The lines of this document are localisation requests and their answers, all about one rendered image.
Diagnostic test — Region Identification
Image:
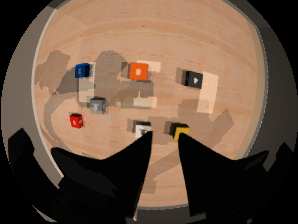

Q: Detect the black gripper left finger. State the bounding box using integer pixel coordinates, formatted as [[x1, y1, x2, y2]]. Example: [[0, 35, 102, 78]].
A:
[[51, 131, 153, 218]]

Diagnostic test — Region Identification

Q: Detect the blue block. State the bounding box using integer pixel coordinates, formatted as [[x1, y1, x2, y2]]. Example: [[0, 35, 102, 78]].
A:
[[74, 63, 90, 79]]

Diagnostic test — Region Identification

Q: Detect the yellow block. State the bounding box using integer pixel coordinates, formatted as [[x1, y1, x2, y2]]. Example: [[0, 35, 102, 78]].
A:
[[173, 124, 189, 140]]

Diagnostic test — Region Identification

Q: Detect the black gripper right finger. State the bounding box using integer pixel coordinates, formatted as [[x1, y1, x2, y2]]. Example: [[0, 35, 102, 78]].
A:
[[178, 132, 269, 217]]

